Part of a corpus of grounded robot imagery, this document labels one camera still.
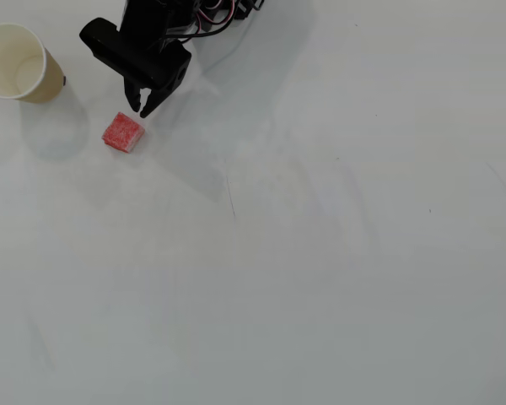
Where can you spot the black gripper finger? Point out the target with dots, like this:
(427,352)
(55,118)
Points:
(131,95)
(154,101)

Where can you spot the red sugar-coated cube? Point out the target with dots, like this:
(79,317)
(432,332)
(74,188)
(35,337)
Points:
(122,131)

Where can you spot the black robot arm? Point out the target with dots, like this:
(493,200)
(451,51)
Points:
(244,7)

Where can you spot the beige paper cup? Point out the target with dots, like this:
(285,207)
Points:
(8,55)

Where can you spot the black wrist webcam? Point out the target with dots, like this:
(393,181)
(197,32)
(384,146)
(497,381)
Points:
(130,55)

